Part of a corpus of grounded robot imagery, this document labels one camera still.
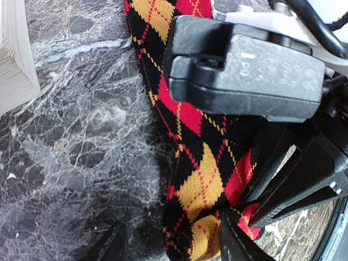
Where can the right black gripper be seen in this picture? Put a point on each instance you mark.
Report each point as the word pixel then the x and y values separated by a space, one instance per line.
pixel 315 173

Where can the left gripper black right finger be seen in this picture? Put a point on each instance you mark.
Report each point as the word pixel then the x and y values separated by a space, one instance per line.
pixel 235 244

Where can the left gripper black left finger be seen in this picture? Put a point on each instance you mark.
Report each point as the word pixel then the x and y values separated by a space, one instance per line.
pixel 111 246

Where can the argyle black red orange sock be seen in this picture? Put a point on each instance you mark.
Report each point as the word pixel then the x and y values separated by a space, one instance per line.
pixel 215 156

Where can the wooden compartment tray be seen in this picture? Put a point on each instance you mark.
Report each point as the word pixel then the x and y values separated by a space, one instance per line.
pixel 19 81

